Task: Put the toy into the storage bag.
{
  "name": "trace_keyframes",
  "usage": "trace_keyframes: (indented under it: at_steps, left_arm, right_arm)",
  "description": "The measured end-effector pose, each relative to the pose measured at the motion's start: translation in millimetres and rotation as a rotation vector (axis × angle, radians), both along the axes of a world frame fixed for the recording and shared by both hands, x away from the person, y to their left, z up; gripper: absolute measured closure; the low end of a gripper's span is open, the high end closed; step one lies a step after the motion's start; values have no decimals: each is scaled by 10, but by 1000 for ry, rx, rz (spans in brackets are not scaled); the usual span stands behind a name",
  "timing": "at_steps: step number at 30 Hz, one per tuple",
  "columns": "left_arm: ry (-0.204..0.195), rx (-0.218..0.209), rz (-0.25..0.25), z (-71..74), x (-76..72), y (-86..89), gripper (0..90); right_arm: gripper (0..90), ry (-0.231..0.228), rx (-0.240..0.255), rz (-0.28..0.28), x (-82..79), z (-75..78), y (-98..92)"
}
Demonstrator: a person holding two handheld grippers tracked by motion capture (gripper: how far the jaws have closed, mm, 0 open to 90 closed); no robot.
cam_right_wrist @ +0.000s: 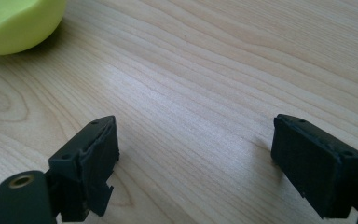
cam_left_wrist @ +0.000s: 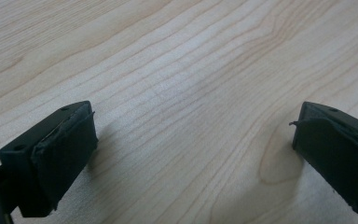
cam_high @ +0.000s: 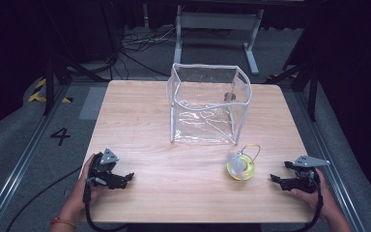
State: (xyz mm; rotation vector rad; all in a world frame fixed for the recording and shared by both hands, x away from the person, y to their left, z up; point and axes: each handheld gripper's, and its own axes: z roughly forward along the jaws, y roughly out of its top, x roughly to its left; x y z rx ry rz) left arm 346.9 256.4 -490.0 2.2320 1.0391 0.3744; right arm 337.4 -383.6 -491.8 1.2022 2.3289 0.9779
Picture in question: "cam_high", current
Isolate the grey metal table frame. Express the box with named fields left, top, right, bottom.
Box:
left=173, top=4, right=266, bottom=76

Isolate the person's right hand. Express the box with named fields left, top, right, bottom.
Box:
left=289, top=167, right=338, bottom=222

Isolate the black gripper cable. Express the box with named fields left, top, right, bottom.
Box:
left=82, top=180, right=128, bottom=232
left=298, top=175, right=325, bottom=232

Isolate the black tripod stand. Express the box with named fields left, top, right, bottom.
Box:
left=266, top=52, right=322, bottom=123
left=43, top=52, right=112, bottom=117

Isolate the black floor cable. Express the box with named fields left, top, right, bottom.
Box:
left=5, top=164, right=84, bottom=232

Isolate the person's left hand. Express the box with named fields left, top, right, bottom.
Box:
left=71, top=153, right=109, bottom=211

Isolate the red bead bracelet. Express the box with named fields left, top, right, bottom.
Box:
left=49, top=217, right=78, bottom=229

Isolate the grey metal floor rail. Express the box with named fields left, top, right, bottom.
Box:
left=289, top=86, right=366, bottom=232
left=0, top=82, right=71, bottom=232

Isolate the yellow ring toy with loop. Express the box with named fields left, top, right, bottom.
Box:
left=225, top=143, right=262, bottom=182

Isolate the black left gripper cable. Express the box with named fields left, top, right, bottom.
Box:
left=82, top=180, right=128, bottom=232

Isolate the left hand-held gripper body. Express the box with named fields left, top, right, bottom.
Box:
left=88, top=147, right=121, bottom=189

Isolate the bundle of floor cables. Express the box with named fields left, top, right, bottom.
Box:
left=118, top=26, right=179, bottom=78

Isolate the yellow black floor tape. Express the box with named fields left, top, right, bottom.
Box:
left=27, top=77, right=74, bottom=104

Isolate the clear plastic storage bag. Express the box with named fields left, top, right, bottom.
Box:
left=166, top=62, right=253, bottom=146

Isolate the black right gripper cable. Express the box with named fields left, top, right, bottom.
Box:
left=298, top=175, right=325, bottom=232

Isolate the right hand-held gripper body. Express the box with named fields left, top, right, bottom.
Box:
left=291, top=155, right=331, bottom=194

